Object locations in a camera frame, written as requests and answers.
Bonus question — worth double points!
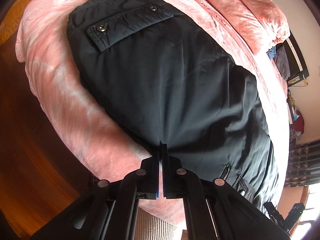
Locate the black padded pants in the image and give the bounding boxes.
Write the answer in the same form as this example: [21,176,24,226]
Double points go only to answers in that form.
[67,0,278,210]

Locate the person's light trousers leg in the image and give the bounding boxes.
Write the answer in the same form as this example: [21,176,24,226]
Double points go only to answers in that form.
[134,207,182,240]

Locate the dark red garment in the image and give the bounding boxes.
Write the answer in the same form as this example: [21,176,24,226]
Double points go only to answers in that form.
[292,115,305,140]

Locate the dark bedside table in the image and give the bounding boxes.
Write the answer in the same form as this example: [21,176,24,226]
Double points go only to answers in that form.
[287,89,299,125]

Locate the dark wooden headboard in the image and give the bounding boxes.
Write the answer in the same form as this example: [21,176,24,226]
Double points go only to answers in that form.
[284,33,310,87]

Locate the grey pillow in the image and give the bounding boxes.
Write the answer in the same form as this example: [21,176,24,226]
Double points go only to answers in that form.
[274,46,290,80]

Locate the blue garment on bed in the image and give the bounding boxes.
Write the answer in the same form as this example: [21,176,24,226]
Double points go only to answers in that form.
[267,46,277,59]

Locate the pink leaf-print bed blanket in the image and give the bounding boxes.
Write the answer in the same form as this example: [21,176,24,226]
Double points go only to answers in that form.
[15,0,291,224]

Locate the folded pink quilt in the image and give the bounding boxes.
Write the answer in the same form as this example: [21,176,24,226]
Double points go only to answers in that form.
[207,0,290,55]

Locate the orange wooden wardrobe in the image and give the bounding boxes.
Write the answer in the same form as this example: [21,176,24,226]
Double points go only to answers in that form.
[1,0,31,45]

